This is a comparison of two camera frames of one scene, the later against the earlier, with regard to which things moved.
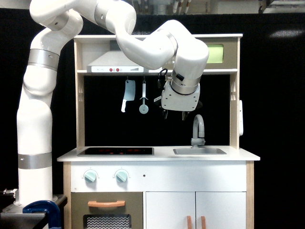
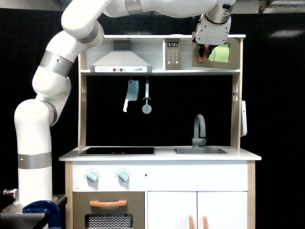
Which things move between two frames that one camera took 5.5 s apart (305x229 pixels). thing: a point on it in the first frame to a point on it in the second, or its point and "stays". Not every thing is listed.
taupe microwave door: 222,53 stays
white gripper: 172,100 to 208,33
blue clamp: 51,209 stays
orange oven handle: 106,204 stays
